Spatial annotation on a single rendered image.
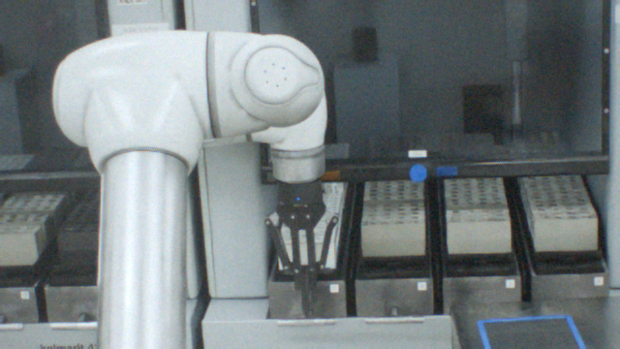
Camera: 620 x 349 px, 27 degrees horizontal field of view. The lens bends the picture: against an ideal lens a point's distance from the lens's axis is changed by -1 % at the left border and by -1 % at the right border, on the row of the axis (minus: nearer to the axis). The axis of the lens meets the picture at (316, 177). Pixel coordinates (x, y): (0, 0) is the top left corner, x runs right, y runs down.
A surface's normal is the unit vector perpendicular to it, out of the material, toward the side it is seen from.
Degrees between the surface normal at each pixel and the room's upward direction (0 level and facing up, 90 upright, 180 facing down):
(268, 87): 68
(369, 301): 90
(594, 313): 0
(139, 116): 50
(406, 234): 90
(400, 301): 90
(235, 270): 90
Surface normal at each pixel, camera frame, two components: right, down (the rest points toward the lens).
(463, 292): -0.07, 0.31
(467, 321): -0.06, -0.95
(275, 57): 0.15, 0.06
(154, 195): 0.37, -0.43
